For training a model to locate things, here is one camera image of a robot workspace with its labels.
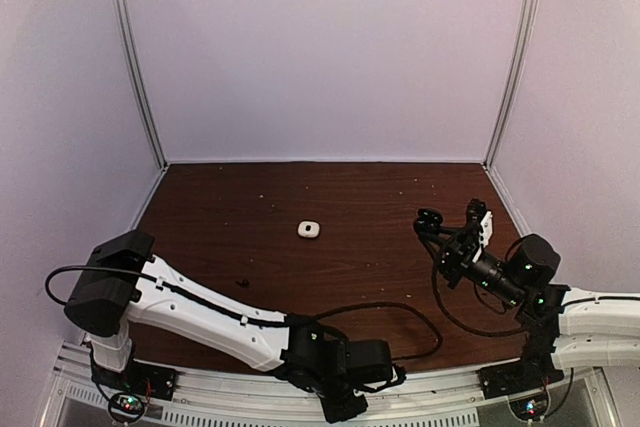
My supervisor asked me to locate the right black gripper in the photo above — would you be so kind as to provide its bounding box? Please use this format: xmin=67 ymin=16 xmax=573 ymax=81
xmin=419 ymin=226 xmax=527 ymax=308

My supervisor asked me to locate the black round earbud case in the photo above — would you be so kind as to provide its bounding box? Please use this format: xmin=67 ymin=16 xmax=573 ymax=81
xmin=413 ymin=208 xmax=443 ymax=234

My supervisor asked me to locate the white earbud charging case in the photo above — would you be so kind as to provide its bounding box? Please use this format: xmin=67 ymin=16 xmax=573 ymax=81
xmin=297 ymin=220 xmax=321 ymax=239

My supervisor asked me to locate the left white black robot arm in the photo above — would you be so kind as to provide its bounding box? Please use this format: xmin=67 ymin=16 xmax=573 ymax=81
xmin=63 ymin=230 xmax=406 ymax=423

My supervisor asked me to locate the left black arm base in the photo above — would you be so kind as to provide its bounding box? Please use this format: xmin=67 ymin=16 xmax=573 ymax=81
xmin=90 ymin=346 xmax=178 ymax=426

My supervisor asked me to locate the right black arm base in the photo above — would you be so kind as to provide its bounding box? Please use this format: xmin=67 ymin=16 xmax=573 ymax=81
xmin=477 ymin=327 xmax=575 ymax=425

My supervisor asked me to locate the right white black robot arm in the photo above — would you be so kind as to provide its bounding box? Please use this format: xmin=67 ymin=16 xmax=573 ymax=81
xmin=414 ymin=220 xmax=639 ymax=389

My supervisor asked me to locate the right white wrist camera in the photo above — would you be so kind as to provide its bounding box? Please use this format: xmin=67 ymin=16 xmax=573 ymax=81
xmin=466 ymin=198 xmax=493 ymax=248

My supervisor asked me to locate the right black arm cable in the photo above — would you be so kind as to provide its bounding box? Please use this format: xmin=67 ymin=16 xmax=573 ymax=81
xmin=430 ymin=246 xmax=536 ymax=337

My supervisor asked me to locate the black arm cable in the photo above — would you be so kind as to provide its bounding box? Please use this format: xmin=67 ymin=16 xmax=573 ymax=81
xmin=44 ymin=266 xmax=444 ymax=363
xmin=430 ymin=246 xmax=536 ymax=337

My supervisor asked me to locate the aluminium front rail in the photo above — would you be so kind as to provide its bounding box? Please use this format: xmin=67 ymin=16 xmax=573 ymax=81
xmin=36 ymin=350 xmax=621 ymax=426

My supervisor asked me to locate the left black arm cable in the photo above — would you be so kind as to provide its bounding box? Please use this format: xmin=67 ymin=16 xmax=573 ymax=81
xmin=44 ymin=266 xmax=444 ymax=363

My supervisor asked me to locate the right aluminium frame post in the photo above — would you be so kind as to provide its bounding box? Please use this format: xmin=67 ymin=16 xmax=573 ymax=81
xmin=483 ymin=0 xmax=539 ymax=170

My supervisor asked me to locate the aluminium frame post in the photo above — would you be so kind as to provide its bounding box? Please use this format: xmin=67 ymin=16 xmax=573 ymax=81
xmin=483 ymin=0 xmax=539 ymax=170
xmin=113 ymin=0 xmax=168 ymax=171

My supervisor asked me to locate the left aluminium frame post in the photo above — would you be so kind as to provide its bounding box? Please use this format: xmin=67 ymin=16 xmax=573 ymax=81
xmin=113 ymin=0 xmax=168 ymax=171

